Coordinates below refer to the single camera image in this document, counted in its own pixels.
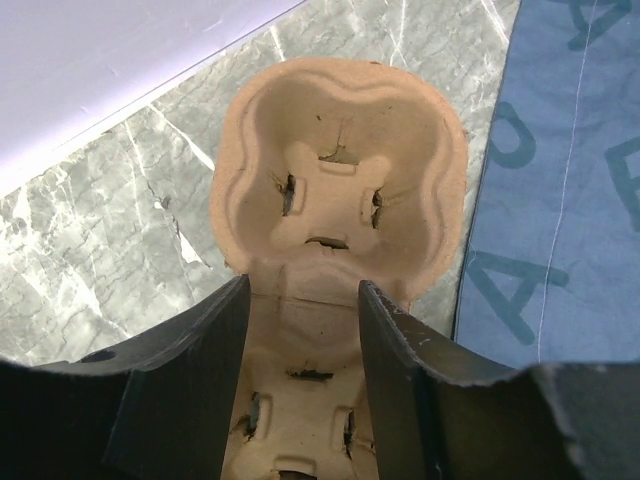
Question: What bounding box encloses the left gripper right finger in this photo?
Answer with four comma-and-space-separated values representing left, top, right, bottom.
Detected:
358, 281, 639, 479

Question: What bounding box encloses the blue letter-print cloth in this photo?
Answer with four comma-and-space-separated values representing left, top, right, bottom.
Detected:
454, 1, 639, 367

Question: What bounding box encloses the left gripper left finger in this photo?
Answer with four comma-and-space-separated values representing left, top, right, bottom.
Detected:
1, 276, 251, 479

